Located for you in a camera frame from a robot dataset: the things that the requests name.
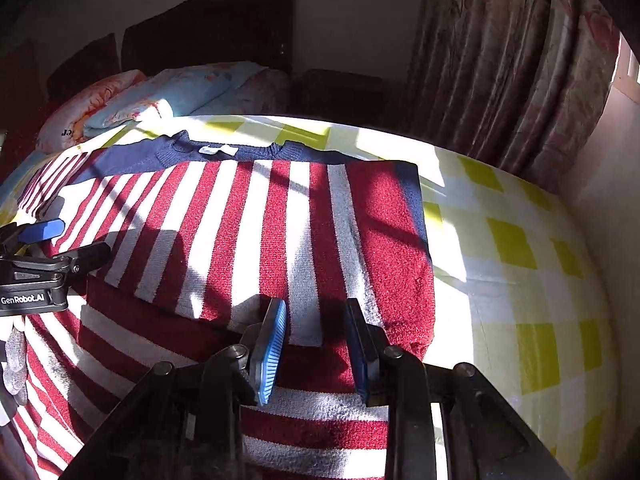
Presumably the red white striped sweater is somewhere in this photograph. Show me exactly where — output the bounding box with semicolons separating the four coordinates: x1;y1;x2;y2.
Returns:
0;130;436;480

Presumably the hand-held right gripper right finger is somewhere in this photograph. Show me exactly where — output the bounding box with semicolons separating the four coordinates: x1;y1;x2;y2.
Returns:
344;297;571;480

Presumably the person's left hand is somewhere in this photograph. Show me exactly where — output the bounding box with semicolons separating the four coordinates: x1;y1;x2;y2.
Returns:
0;329;30;407

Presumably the yellow white checked bed sheet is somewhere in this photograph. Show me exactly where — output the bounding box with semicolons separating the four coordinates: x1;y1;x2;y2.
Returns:
0;114;626;480

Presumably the orange floral pillow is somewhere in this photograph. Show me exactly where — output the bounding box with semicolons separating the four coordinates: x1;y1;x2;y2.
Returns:
35;70;148;155

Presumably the dark wooden nightstand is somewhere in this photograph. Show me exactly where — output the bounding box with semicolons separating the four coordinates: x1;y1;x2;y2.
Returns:
292;69;388;128

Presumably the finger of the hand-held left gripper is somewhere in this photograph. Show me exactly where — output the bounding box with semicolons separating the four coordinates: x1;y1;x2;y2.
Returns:
30;241;112;277
0;218;67;256

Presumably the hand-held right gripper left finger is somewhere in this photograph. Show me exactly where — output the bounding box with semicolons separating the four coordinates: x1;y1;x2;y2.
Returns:
60;298;289;480

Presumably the floral curtain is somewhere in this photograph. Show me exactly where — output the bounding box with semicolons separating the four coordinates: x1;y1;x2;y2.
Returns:
400;0;621;196

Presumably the light blue floral pillow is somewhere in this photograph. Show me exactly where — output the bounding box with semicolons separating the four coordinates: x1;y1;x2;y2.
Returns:
82;61;271;133

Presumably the window frame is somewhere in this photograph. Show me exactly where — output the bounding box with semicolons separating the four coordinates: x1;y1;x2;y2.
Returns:
607;32;640;111

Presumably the dark wooden headboard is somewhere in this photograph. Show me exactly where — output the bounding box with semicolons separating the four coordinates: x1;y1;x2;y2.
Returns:
0;0;298;111

